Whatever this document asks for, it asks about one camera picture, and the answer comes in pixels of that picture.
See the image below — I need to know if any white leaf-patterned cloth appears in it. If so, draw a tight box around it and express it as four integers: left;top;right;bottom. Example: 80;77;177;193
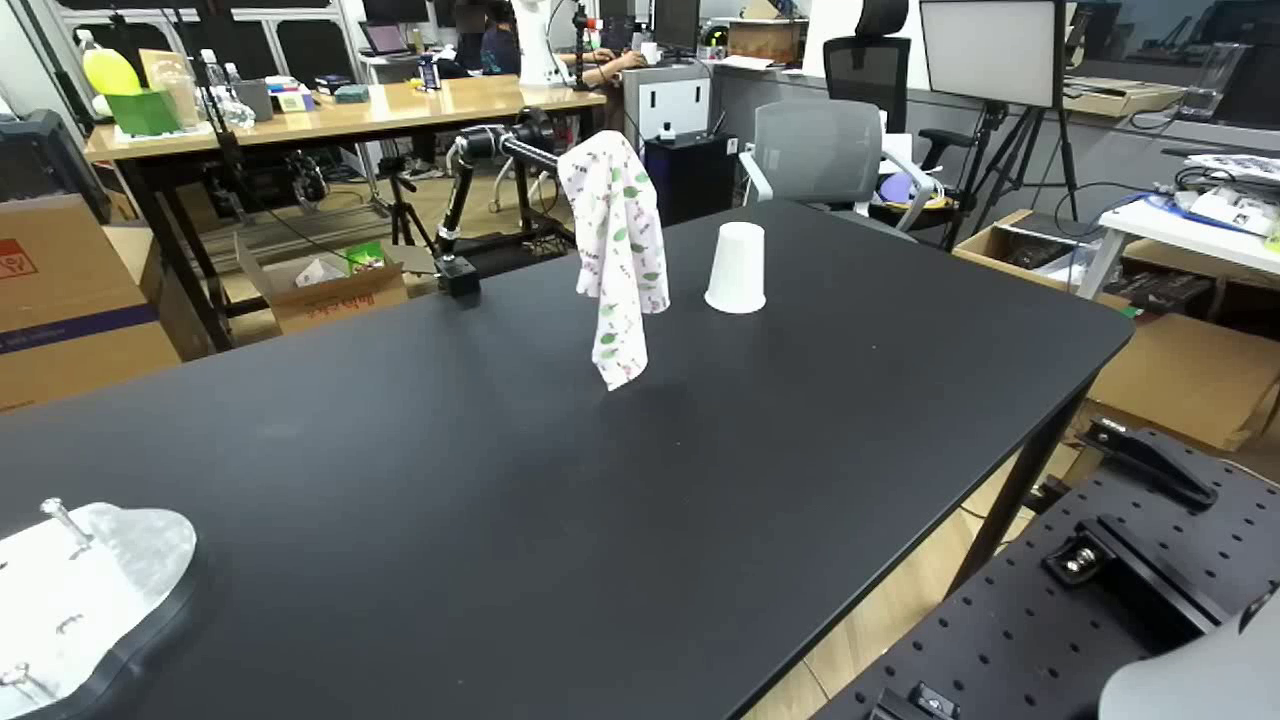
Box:
558;127;671;391

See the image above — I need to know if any black articulated stand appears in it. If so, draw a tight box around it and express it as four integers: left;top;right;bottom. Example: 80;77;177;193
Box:
438;123;567;294

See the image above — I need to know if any white paper cup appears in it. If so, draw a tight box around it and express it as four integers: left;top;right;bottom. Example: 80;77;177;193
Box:
706;219;770;317

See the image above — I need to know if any white computer case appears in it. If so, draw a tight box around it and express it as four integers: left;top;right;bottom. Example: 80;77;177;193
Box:
625;64;712;149

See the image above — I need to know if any grey office chair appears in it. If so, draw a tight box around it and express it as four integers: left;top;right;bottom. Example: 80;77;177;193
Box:
738;96;942;214

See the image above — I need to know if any open cardboard box on floor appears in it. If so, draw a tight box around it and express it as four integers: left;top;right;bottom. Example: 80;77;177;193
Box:
258;240;407;330

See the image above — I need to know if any black office chair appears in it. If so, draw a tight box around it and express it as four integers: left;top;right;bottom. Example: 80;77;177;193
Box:
825;0;911;130

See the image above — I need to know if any white projector screen on tripod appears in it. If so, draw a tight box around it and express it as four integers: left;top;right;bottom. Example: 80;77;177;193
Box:
919;0;1075;225

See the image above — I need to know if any black clamp on breadboard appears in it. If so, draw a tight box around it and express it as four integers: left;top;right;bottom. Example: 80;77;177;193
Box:
1085;421;1221;512

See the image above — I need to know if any wooden workbench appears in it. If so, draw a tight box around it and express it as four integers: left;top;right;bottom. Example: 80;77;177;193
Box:
84;77;605;352

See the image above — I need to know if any flat cardboard sheet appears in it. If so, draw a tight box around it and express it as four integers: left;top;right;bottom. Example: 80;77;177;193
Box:
1088;317;1280;451

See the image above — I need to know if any black perforated optical breadboard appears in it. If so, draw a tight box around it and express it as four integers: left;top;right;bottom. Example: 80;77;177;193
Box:
816;430;1280;720

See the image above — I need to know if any large cardboard box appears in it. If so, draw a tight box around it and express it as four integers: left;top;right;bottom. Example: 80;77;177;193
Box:
0;197;180;412

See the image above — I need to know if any white metal plate with pegs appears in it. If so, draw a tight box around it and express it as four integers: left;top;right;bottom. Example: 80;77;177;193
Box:
0;495;201;720

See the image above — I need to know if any white table at right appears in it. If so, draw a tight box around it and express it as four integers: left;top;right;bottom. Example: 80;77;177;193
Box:
1075;197;1280;299

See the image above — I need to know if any small black camera tripod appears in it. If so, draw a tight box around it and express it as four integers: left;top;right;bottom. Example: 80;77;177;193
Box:
378;156;431;246

